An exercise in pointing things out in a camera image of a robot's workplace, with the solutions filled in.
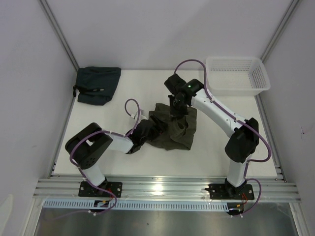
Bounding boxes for olive green shorts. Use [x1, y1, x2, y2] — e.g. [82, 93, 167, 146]
[147, 103, 197, 150]

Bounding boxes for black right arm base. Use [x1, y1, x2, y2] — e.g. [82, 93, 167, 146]
[204, 179, 254, 200]

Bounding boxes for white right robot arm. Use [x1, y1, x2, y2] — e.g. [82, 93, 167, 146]
[164, 74, 259, 199]

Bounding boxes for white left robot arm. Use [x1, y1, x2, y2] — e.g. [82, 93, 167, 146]
[65, 115, 168, 197]

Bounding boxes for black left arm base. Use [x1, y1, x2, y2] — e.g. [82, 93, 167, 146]
[78, 178, 123, 198]

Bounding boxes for dark navy folded shorts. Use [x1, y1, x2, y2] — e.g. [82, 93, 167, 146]
[73, 66, 121, 106]

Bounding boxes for white plastic basket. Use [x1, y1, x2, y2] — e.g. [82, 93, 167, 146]
[205, 57, 271, 96]

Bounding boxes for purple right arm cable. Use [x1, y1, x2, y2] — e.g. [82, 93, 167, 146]
[173, 58, 273, 218]

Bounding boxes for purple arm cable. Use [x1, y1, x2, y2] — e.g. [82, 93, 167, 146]
[173, 58, 273, 218]
[55, 98, 141, 221]

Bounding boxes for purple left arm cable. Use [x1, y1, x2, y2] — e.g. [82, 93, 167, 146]
[55, 98, 141, 221]

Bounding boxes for aluminium mounting rail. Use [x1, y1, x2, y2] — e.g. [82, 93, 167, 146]
[33, 175, 301, 203]

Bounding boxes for white slotted cable duct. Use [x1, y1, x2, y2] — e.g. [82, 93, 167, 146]
[43, 199, 229, 212]

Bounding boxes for right aluminium frame post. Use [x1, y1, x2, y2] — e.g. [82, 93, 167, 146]
[260, 0, 303, 63]

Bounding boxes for aluminium frame post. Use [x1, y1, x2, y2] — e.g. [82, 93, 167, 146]
[260, 0, 303, 63]
[38, 0, 79, 71]

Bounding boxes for left aluminium frame post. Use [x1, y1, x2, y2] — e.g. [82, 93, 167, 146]
[38, 0, 79, 71]

